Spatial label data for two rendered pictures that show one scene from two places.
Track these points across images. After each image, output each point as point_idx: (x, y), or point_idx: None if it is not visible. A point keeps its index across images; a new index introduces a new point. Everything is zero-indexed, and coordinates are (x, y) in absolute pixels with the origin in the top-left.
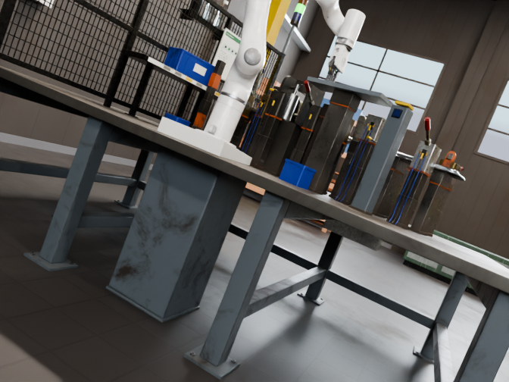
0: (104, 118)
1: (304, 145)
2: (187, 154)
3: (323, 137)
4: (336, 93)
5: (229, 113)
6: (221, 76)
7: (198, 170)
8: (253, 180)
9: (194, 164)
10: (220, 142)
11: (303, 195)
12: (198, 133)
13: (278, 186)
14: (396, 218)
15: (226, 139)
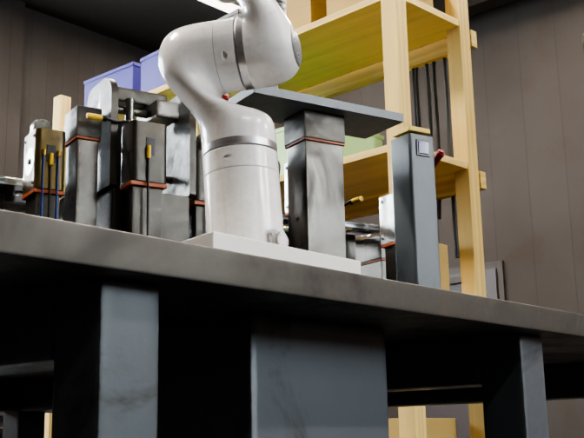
0: (215, 274)
1: None
2: (432, 310)
3: (321, 214)
4: (313, 119)
5: (280, 191)
6: None
7: (350, 354)
8: (530, 321)
9: (338, 341)
10: (355, 267)
11: (580, 318)
12: (309, 257)
13: (555, 315)
14: None
15: None
